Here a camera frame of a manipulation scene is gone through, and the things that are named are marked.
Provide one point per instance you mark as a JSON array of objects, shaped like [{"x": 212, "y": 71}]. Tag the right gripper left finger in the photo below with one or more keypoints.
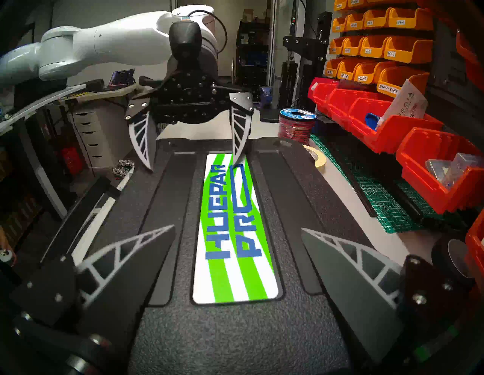
[{"x": 124, "y": 287}]

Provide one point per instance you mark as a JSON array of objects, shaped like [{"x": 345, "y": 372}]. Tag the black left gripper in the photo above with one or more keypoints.
[{"x": 189, "y": 98}]

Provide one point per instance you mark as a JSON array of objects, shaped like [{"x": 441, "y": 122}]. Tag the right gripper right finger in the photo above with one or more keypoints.
[{"x": 359, "y": 298}]

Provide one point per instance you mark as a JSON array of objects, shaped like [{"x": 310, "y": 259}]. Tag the black plastic tool box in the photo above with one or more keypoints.
[{"x": 234, "y": 332}]

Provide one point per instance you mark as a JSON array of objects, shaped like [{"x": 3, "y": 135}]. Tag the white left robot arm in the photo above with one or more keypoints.
[{"x": 56, "y": 49}]

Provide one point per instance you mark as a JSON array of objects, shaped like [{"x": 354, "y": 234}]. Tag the grey sneaker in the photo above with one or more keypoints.
[
  {"x": 126, "y": 164},
  {"x": 121, "y": 173}
]

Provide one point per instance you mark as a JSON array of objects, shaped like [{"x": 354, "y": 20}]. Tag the blue bench vise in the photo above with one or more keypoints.
[{"x": 266, "y": 98}]

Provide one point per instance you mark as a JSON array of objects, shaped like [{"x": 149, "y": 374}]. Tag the black tape roll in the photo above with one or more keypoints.
[{"x": 438, "y": 264}]

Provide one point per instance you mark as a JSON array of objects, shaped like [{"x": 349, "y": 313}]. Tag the black storage rack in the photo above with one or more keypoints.
[{"x": 251, "y": 56}]

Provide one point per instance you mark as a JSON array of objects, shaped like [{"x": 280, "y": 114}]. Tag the white drawer cabinet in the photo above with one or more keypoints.
[{"x": 92, "y": 140}]

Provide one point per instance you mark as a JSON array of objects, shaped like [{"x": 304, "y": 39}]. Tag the green cutting mat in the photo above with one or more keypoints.
[{"x": 378, "y": 196}]

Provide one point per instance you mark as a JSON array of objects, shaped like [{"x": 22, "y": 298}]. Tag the red fire extinguisher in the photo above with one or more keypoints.
[{"x": 72, "y": 160}]

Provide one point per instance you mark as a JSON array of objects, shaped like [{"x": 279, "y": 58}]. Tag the red plastic storage bin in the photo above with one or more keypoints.
[
  {"x": 393, "y": 136},
  {"x": 476, "y": 249},
  {"x": 423, "y": 189},
  {"x": 321, "y": 92},
  {"x": 470, "y": 56},
  {"x": 340, "y": 106}
]

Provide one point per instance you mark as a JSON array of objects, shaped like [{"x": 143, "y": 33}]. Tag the beige masking tape roll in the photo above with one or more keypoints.
[{"x": 321, "y": 162}]

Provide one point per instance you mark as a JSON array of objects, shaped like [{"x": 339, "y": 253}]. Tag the black metal stand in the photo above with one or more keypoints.
[{"x": 306, "y": 49}]

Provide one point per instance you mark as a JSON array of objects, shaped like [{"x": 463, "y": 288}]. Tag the orange plastic storage bin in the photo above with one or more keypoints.
[
  {"x": 354, "y": 19},
  {"x": 346, "y": 70},
  {"x": 366, "y": 72},
  {"x": 372, "y": 46},
  {"x": 332, "y": 68},
  {"x": 401, "y": 79},
  {"x": 340, "y": 4},
  {"x": 410, "y": 17},
  {"x": 338, "y": 20},
  {"x": 335, "y": 47},
  {"x": 408, "y": 47},
  {"x": 356, "y": 3},
  {"x": 351, "y": 46},
  {"x": 382, "y": 2},
  {"x": 375, "y": 17}
]

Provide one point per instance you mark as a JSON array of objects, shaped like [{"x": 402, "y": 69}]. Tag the clear plastic parts bag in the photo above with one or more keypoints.
[{"x": 453, "y": 168}]

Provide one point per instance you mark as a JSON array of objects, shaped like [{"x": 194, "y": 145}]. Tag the small blue plastic piece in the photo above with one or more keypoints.
[{"x": 372, "y": 121}]

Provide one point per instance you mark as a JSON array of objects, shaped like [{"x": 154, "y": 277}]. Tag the white paper packet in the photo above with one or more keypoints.
[{"x": 406, "y": 104}]

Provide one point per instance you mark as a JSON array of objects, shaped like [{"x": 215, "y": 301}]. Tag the dark grey pegboard panel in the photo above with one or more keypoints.
[{"x": 448, "y": 102}]

